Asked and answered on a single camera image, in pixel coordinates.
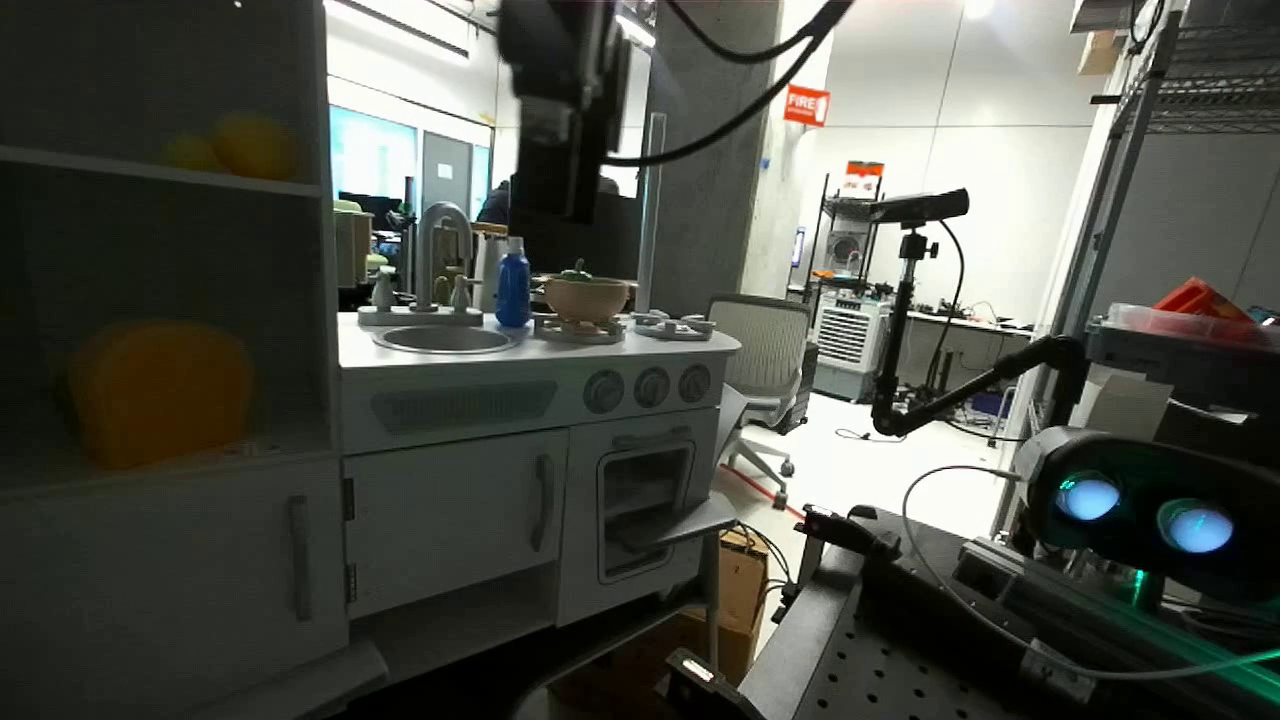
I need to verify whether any toy oven door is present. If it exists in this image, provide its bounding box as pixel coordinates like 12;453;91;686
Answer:
597;433;731;580

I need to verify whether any grey toy faucet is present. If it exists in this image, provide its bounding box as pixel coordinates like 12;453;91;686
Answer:
414;204;474;314

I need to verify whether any yellow toy lemon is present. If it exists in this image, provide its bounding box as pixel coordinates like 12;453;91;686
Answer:
160;112;301;181

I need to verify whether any white toy kitchen set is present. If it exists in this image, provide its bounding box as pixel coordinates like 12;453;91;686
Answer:
0;0;743;720

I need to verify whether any black stereo camera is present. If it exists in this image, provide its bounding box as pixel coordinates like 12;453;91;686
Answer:
1016;427;1280;599

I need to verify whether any black perforated table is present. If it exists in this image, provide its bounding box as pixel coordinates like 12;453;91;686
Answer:
665;502;1280;720

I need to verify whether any grey office chair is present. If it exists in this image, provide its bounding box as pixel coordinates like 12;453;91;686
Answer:
710;295;817;507

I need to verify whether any beige toy bowl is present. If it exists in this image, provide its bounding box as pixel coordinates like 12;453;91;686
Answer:
542;270;632;321

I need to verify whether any red plastic box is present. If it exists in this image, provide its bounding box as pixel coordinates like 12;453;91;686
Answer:
1157;278;1245;321

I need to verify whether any blue soap bottle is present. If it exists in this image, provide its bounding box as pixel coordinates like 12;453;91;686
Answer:
497;235;534;330

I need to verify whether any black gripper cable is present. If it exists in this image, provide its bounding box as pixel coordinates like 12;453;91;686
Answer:
597;0;856;171

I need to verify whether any black camera on stand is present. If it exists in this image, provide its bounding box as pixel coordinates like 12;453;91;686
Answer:
859;186;1092;442

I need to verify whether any grey toy sink basin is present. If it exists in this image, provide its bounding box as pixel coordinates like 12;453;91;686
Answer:
375;324;510;354

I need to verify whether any grey stove burner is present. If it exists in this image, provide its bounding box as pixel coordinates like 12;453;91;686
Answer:
534;314;624;343
632;310;712;340

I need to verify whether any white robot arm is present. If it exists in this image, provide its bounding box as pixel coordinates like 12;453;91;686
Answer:
497;0;627;271

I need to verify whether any cardboard box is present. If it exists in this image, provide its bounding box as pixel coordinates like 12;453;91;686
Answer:
716;527;770;680

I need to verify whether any white lower cabinet door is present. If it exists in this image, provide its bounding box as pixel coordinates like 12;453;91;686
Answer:
348;433;564;616

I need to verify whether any yellow sponge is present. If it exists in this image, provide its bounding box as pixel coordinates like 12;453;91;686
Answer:
69;321;256;474

